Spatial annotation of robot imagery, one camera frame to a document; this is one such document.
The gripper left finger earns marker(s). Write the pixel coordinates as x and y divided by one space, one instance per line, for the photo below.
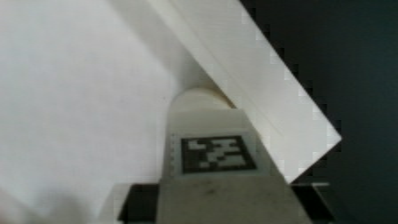
140 206

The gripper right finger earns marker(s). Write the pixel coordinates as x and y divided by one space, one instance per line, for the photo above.
314 197

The white table leg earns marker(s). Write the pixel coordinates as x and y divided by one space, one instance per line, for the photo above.
223 187

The white square tabletop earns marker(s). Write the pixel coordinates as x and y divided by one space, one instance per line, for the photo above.
100 58

